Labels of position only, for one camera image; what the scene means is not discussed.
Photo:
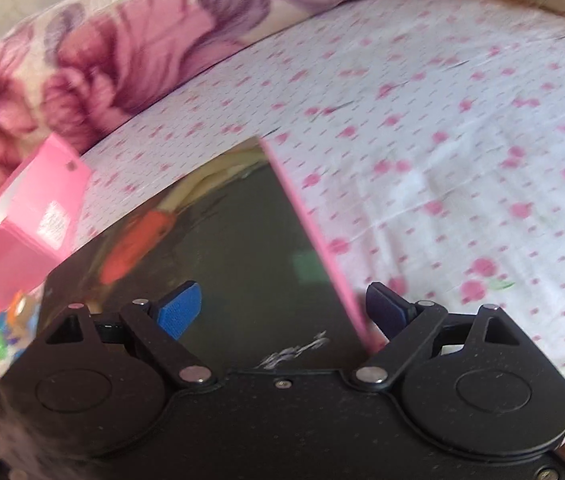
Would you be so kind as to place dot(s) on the pink cardboard box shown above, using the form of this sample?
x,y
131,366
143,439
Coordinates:
x,y
27,220

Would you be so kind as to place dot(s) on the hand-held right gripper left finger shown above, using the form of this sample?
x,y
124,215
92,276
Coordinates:
x,y
181,310

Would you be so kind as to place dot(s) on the dark cover book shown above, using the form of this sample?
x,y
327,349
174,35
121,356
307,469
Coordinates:
x,y
242,240

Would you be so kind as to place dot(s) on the floral pink blanket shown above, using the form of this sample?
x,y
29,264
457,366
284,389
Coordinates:
x,y
137,60

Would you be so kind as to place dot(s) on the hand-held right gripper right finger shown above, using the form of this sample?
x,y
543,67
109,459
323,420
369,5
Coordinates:
x,y
391,310

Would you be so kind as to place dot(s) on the cherry print bed sheet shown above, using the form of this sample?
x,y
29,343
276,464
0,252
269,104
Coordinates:
x,y
462,135

